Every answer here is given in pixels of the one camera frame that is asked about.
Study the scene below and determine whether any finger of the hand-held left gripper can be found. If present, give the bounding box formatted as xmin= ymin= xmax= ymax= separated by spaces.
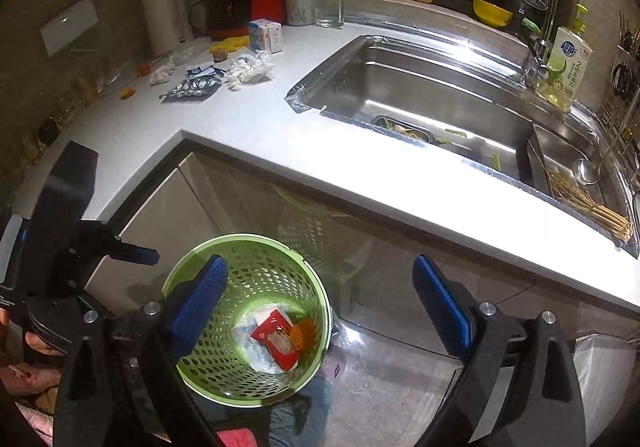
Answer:
xmin=112 ymin=241 xmax=161 ymax=266

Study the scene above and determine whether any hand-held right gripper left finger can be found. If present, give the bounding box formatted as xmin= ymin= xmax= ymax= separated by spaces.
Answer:
xmin=52 ymin=254 xmax=231 ymax=447

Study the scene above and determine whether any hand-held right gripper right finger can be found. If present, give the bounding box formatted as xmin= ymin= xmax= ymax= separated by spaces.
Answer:
xmin=412 ymin=254 xmax=587 ymax=447

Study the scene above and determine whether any green perforated waste basket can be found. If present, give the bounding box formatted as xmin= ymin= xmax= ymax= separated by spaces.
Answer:
xmin=161 ymin=233 xmax=333 ymax=402

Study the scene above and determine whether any red snack wrapper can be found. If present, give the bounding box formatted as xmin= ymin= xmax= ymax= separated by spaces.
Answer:
xmin=250 ymin=306 xmax=302 ymax=371

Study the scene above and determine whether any orange mesh scrap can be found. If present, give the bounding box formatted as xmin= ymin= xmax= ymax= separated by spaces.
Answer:
xmin=289 ymin=317 xmax=317 ymax=354

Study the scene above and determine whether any small white tissue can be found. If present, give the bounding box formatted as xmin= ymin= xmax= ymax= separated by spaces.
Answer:
xmin=148 ymin=59 xmax=176 ymax=87

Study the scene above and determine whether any silver foil blister pack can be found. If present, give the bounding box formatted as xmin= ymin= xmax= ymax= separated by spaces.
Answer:
xmin=159 ymin=76 xmax=223 ymax=103

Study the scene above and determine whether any blue and white packet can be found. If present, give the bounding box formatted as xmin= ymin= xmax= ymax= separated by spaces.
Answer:
xmin=185 ymin=64 xmax=226 ymax=78

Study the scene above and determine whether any clear plastic wrap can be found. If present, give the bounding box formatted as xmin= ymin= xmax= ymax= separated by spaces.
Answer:
xmin=169 ymin=39 xmax=212 ymax=66

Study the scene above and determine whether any large white tissue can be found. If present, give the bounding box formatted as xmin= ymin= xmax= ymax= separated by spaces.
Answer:
xmin=222 ymin=49 xmax=277 ymax=90

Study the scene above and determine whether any small blue white carton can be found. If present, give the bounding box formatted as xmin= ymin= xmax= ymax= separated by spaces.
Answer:
xmin=248 ymin=19 xmax=284 ymax=54

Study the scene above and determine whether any person's left hand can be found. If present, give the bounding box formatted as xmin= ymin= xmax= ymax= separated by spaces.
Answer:
xmin=0 ymin=307 xmax=63 ymax=398

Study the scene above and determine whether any glass spice jar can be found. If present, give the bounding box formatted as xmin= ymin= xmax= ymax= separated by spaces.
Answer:
xmin=50 ymin=101 xmax=81 ymax=126
xmin=74 ymin=76 xmax=102 ymax=106
xmin=37 ymin=119 xmax=61 ymax=146
xmin=20 ymin=132 xmax=44 ymax=160

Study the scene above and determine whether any red fabric item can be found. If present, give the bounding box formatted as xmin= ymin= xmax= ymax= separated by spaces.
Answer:
xmin=217 ymin=429 xmax=257 ymax=447

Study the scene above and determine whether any sink strainer basket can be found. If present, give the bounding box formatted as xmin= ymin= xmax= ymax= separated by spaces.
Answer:
xmin=372 ymin=114 xmax=435 ymax=143

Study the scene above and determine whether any metal ladle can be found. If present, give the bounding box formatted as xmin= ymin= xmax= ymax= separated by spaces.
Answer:
xmin=571 ymin=97 xmax=640 ymax=186

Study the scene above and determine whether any white electric kettle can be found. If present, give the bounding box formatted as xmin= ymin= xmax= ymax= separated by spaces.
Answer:
xmin=141 ymin=0 xmax=194 ymax=59

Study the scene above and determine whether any stainless steel sink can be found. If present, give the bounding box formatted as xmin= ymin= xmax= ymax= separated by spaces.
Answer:
xmin=283 ymin=34 xmax=640 ymax=259

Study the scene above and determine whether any yellow dish cloth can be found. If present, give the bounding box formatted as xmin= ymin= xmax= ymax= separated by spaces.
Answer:
xmin=209 ymin=35 xmax=251 ymax=56

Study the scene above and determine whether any dish soap bottle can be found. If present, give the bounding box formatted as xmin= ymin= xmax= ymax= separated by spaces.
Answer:
xmin=538 ymin=3 xmax=595 ymax=114

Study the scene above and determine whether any metal utensil rack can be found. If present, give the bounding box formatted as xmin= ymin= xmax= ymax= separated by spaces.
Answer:
xmin=597 ymin=11 xmax=640 ymax=148

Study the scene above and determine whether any yellow bowl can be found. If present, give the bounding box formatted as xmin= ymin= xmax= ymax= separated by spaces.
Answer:
xmin=472 ymin=0 xmax=515 ymax=26

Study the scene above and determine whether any white ceramic mug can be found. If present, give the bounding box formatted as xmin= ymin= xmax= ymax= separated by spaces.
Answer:
xmin=284 ymin=0 xmax=316 ymax=27

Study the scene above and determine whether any clear glass mug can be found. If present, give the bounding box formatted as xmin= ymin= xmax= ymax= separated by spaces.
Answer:
xmin=313 ymin=0 xmax=346 ymax=30

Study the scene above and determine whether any white wall socket plate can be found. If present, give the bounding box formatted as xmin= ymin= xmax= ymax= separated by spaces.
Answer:
xmin=40 ymin=0 xmax=99 ymax=57

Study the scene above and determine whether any black power cord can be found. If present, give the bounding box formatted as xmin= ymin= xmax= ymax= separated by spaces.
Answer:
xmin=188 ymin=0 xmax=212 ymax=36

